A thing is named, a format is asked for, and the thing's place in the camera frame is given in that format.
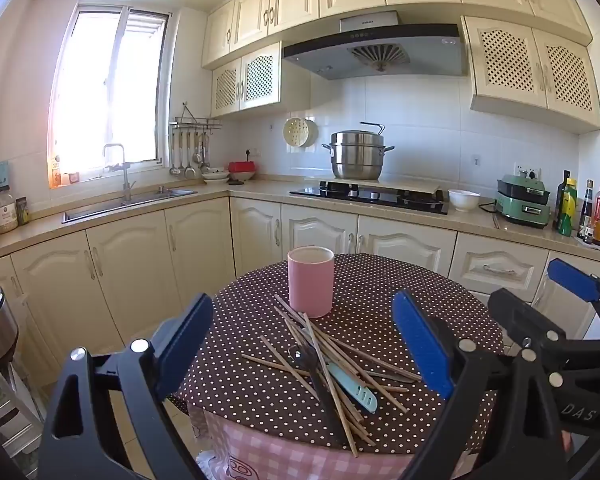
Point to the white bowl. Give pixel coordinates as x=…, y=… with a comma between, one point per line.
x=463, y=201

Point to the hanging metal spoon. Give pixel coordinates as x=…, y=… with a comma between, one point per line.
x=198, y=157

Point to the bunch of wooden chopsticks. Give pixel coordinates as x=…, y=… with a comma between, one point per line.
x=325, y=347

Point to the orange bottle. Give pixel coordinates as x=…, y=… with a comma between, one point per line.
x=56, y=175

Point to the metal faucet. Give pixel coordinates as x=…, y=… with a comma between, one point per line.
x=125, y=175

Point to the cream wall colander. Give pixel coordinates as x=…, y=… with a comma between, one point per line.
x=297, y=132

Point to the pink checked table skirt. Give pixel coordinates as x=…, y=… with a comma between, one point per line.
x=280, y=460

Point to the dark oil bottle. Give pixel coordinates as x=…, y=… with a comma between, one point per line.
x=561, y=195

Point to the wide lattice door cabinet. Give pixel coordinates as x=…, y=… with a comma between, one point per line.
x=530, y=70

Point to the grey range hood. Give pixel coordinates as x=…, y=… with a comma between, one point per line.
x=380, y=50

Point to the stainless steel sink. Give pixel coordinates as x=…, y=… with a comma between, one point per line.
x=130, y=203

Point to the pink cup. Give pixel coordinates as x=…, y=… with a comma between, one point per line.
x=310, y=285

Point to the green yellow bottle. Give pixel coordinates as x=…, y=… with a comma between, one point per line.
x=569, y=210

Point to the cream lower cabinets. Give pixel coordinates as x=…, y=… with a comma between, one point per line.
x=130, y=270

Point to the black spoon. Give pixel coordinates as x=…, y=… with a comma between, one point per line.
x=330, y=400

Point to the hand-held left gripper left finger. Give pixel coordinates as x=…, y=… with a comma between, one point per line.
x=185, y=345

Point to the small green jar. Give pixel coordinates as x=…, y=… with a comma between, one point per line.
x=23, y=212

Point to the kitchen window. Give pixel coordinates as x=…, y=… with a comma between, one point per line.
x=110, y=90

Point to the dark sauce bottle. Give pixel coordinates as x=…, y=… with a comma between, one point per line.
x=587, y=205

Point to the light blue box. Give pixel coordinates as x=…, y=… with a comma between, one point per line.
x=1, y=172

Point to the black glass gas stove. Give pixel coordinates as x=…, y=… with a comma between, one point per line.
x=370, y=197

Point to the small lattice door cabinet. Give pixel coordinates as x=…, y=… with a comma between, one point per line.
x=252, y=80

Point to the wall utensil rack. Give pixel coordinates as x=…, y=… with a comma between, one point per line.
x=197, y=122

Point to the double wall socket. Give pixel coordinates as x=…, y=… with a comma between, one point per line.
x=526, y=169

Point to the light blue knife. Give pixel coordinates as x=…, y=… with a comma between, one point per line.
x=355, y=390

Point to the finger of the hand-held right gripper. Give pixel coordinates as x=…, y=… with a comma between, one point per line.
x=575, y=280
x=520, y=312

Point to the glass jar with white lid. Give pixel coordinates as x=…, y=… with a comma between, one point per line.
x=6, y=215

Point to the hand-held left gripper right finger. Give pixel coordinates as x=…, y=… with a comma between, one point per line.
x=422, y=345

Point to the white dish under red container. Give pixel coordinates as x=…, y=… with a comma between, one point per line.
x=242, y=176

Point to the white shelf unit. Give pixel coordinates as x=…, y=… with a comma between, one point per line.
x=5, y=410

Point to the red container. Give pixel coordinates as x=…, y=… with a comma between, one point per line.
x=241, y=167

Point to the stacked white dishes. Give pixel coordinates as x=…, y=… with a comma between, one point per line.
x=215, y=176

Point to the green electric cooker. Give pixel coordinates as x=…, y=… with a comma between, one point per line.
x=524, y=202

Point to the stainless steel steamer pot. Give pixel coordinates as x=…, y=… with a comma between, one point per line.
x=357, y=157

